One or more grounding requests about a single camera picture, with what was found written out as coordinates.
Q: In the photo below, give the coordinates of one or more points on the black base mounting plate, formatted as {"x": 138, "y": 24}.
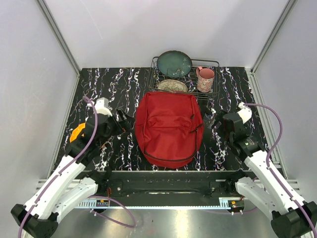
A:
{"x": 210, "y": 183}

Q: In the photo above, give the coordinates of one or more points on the speckled beige plate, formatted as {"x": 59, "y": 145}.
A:
{"x": 172, "y": 85}

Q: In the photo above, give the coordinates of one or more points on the black wire dish rack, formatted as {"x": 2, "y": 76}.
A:
{"x": 154, "y": 77}

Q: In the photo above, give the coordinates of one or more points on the teal ceramic plate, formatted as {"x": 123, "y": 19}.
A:
{"x": 174, "y": 64}

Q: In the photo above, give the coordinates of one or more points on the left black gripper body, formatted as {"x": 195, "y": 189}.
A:
{"x": 114, "y": 129}

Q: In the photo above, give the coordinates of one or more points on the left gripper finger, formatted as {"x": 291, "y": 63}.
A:
{"x": 127, "y": 125}
{"x": 124, "y": 116}

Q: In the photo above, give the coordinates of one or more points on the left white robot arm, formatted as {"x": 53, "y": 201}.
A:
{"x": 42, "y": 213}

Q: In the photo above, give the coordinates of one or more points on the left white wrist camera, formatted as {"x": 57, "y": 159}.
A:
{"x": 101, "y": 106}

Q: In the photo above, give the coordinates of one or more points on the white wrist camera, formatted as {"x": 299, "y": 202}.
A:
{"x": 244, "y": 112}
{"x": 101, "y": 106}

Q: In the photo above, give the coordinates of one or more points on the red student backpack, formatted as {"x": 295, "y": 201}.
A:
{"x": 169, "y": 128}

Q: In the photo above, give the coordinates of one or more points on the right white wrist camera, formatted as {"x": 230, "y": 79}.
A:
{"x": 244, "y": 112}

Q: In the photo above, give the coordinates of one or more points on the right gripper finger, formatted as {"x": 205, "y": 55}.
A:
{"x": 219, "y": 116}
{"x": 215, "y": 125}

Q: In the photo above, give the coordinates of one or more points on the orange plastic plate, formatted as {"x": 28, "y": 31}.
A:
{"x": 76, "y": 132}

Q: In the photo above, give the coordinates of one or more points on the pink patterned mug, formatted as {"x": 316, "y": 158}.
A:
{"x": 205, "y": 79}

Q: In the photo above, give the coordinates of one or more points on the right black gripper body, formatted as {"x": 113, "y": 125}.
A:
{"x": 226, "y": 133}

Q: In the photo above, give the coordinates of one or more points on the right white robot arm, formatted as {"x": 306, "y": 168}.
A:
{"x": 290, "y": 215}

